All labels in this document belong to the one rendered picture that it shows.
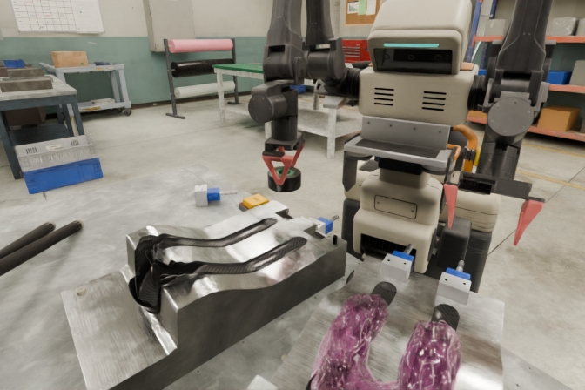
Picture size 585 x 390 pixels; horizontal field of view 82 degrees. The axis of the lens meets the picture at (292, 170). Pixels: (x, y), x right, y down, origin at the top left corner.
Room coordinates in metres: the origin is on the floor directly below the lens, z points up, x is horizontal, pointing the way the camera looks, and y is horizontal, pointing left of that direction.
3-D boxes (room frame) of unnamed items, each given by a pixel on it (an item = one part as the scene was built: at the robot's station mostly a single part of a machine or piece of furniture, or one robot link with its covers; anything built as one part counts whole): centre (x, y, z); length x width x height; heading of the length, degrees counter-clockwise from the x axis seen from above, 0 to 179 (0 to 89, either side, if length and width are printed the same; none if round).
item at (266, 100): (0.70, 0.03, 1.20); 0.11 x 0.09 x 0.12; 152
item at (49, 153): (3.02, 2.22, 0.28); 0.61 x 0.41 x 0.15; 130
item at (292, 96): (0.73, 0.02, 1.17); 0.07 x 0.06 x 0.07; 152
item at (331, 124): (4.79, 0.00, 0.51); 2.40 x 1.13 x 1.02; 44
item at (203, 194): (0.99, 0.25, 0.83); 0.13 x 0.05 x 0.05; 102
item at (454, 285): (0.54, -0.33, 0.86); 0.13 x 0.05 x 0.05; 147
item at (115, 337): (0.56, 0.16, 0.87); 0.50 x 0.26 x 0.14; 130
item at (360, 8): (7.30, -1.36, 1.80); 0.90 x 0.03 x 0.60; 40
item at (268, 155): (0.71, 0.03, 1.04); 0.07 x 0.07 x 0.09; 75
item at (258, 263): (0.56, 0.14, 0.92); 0.35 x 0.16 x 0.09; 130
